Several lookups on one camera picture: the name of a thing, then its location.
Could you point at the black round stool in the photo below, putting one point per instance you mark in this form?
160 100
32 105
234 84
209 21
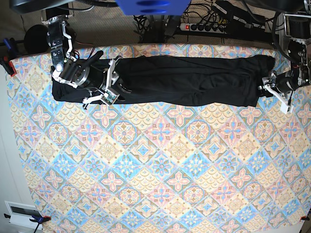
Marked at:
35 39

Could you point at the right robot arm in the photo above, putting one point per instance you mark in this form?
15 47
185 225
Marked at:
67 67

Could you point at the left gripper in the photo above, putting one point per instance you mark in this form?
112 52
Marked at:
285 83

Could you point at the blue orange clamp bottom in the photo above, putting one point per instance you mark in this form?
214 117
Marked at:
39 219

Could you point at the black t-shirt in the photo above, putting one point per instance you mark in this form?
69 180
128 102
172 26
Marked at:
192 81

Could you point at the blue mount plate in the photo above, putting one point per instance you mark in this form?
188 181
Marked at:
153 7

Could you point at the white camera bracket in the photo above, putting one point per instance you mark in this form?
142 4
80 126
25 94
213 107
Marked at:
107 94
268 88

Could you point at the white power strip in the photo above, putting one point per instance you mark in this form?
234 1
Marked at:
203 28

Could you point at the patterned tablecloth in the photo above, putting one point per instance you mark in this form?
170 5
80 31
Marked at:
157 167

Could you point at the blue orange clamp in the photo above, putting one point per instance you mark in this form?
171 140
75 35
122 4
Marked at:
12 52
39 219

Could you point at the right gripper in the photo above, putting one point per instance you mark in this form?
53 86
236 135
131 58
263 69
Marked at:
96 78

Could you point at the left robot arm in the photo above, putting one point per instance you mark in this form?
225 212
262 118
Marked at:
291 34

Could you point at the blue orange clamp left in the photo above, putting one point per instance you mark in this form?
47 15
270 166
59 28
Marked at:
12 52

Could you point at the white wall panel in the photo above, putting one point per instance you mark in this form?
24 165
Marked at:
21 214

